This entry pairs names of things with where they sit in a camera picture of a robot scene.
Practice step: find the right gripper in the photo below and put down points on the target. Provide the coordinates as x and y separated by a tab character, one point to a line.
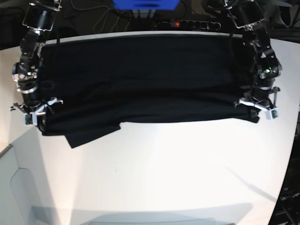
36	110

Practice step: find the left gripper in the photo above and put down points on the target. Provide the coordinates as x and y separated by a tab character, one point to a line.
263	98

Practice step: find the black T-shirt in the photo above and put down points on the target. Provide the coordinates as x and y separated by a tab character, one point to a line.
146	79

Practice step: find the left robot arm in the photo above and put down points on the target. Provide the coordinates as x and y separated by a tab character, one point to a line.
256	80

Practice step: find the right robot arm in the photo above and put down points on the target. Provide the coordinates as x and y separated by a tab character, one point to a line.
39	19

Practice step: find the black power strip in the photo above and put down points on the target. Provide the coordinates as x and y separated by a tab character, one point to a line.
190	25

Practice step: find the blue box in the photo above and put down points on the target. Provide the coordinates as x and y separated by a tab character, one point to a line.
146	4

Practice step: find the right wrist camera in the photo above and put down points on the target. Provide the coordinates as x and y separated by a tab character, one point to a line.
30	119

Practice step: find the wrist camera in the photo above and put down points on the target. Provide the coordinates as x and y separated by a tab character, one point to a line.
30	119
272	114

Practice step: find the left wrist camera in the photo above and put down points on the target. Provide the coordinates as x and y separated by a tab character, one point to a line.
272	114

